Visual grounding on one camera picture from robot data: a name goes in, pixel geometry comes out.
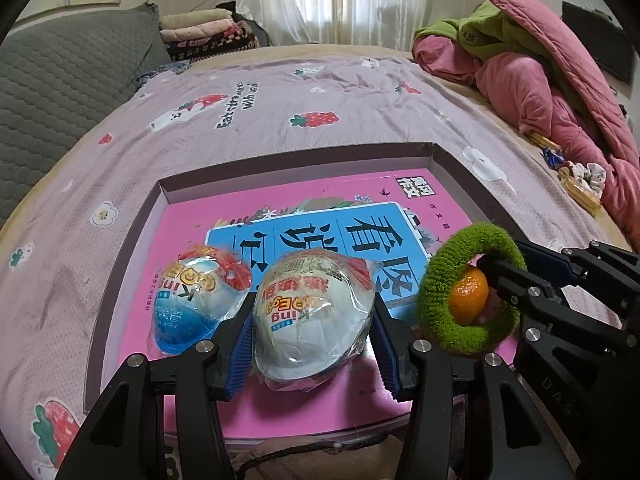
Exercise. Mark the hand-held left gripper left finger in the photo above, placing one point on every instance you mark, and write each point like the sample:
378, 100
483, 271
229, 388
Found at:
240, 355

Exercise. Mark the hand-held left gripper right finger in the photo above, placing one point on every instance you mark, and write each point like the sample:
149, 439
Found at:
387, 355

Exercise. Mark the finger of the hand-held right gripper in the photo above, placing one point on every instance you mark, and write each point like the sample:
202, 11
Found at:
510, 280
547, 262

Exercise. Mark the orange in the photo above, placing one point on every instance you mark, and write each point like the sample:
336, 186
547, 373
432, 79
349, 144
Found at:
467, 295

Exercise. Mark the blue toy egg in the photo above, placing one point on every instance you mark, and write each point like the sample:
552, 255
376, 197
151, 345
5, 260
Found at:
195, 305

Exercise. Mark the white toy egg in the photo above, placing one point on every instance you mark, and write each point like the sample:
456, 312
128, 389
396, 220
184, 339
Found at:
310, 325

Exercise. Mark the shallow grey box with pink book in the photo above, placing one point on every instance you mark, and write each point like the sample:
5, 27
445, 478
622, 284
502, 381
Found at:
130, 240

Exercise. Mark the blue wrapped candy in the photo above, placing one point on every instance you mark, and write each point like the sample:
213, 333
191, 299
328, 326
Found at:
551, 158

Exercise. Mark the pink book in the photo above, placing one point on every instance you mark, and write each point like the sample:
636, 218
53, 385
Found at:
200, 215

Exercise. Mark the pink quilt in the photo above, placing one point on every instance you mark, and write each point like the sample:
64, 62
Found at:
530, 85

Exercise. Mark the purple strawberry printed blanket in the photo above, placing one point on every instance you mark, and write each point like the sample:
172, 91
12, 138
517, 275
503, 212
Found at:
200, 155

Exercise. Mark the black television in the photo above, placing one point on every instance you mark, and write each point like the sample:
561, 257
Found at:
600, 45

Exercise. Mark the green blanket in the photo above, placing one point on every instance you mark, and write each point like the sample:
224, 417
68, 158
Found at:
490, 30

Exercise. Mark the dark blue knitted cloth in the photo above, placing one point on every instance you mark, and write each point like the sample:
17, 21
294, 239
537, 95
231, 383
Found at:
162, 71

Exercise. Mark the grey quilted headboard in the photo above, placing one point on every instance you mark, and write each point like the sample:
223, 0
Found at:
60, 90

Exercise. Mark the stack of folded blankets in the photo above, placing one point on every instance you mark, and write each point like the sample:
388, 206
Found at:
205, 35

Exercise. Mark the white sheer curtain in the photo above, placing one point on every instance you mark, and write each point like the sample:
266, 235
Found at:
340, 0

